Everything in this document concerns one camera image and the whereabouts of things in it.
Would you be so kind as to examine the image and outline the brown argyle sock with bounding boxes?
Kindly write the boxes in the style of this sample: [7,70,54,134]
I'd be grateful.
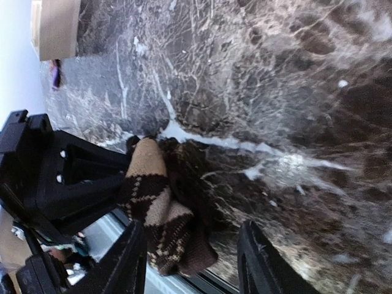
[118,135,227,276]

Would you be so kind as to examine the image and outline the purple striped sock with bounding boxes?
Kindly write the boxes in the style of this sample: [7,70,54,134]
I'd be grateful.
[50,59,62,90]

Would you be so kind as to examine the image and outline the wooden compartment tray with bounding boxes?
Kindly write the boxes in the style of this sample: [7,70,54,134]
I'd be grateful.
[30,0,81,61]

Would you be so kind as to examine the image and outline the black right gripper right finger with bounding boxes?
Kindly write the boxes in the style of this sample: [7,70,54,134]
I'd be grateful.
[237,220,318,294]

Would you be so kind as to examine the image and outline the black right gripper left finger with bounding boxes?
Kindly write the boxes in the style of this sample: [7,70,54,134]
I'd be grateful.
[73,221,146,294]

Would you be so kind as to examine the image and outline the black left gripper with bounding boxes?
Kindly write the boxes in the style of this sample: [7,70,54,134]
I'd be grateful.
[1,110,130,242]

